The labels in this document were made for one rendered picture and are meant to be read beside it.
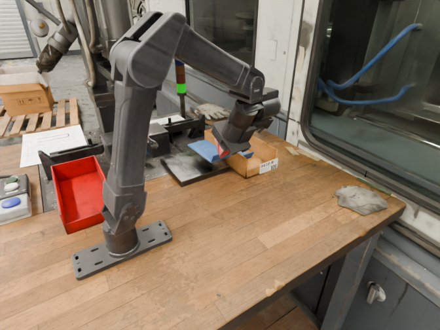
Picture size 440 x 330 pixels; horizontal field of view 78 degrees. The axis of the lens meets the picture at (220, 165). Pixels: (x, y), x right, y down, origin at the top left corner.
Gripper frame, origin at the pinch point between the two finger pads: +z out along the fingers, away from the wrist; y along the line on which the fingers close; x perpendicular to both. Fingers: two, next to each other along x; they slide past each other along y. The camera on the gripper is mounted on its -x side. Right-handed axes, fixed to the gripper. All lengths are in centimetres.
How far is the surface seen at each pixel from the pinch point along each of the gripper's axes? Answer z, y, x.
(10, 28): 483, 817, 31
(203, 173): 6.6, -0.9, 4.7
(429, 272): -1, -56, -37
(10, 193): 16, 17, 52
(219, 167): 6.7, -0.4, -1.2
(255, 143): 5.2, 2.8, -17.5
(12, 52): 537, 789, 46
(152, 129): 13.5, 24.7, 9.4
